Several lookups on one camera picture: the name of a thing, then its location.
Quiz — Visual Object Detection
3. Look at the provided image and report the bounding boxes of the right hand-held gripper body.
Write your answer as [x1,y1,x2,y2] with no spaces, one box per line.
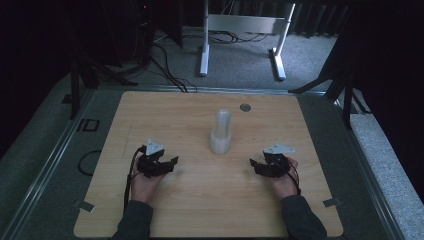
[262,143,296,179]

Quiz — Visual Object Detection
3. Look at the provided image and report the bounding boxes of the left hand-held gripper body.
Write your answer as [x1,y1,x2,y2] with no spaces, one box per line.
[137,138,168,179]

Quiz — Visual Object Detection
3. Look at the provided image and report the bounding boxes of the stack of translucent plastic cups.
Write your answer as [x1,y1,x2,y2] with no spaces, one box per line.
[209,108,233,156]

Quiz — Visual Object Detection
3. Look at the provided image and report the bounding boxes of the person's right hand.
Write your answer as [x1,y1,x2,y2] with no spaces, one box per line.
[268,156,302,200]

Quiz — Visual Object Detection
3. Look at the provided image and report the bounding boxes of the person's left hand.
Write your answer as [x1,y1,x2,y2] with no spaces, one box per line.
[130,163,168,204]

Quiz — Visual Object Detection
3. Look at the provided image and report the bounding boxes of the grey tape strip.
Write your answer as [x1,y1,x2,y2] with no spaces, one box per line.
[77,199,96,213]
[322,197,343,208]

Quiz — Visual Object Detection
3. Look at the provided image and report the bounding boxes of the black tripod stand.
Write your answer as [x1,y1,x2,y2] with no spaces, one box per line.
[68,49,138,120]
[288,66,373,130]

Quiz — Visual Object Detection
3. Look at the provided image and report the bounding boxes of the dark computer tower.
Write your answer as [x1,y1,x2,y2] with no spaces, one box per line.
[128,0,158,63]

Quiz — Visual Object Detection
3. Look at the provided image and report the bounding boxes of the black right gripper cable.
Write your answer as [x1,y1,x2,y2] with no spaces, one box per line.
[281,161,302,197]

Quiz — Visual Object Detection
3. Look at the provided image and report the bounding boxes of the black cable loop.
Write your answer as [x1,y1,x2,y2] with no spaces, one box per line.
[77,149,102,177]

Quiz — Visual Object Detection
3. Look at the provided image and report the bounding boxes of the black floor cables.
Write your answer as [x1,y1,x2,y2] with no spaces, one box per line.
[146,29,268,94]

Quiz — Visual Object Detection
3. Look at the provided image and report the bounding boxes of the white metal desk frame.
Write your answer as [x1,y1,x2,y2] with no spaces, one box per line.
[199,0,297,82]

